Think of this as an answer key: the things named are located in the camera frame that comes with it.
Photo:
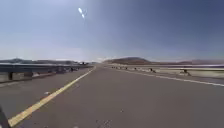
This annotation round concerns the white painted line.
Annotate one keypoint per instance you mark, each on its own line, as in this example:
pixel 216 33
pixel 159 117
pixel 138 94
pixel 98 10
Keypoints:
pixel 186 80

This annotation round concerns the grey asphalt road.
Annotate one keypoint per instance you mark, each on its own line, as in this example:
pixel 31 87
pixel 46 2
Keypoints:
pixel 126 100

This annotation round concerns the metal guardrail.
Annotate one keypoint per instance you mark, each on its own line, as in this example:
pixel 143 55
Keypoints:
pixel 26 67
pixel 203 66

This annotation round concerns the pale gravel verge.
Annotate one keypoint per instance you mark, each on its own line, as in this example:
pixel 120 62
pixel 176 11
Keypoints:
pixel 206 74

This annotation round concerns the brown hill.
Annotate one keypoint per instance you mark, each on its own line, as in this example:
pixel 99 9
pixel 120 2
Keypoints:
pixel 128 60

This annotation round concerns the yellow painted line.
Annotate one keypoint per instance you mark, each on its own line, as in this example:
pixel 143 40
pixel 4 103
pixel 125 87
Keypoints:
pixel 36 106

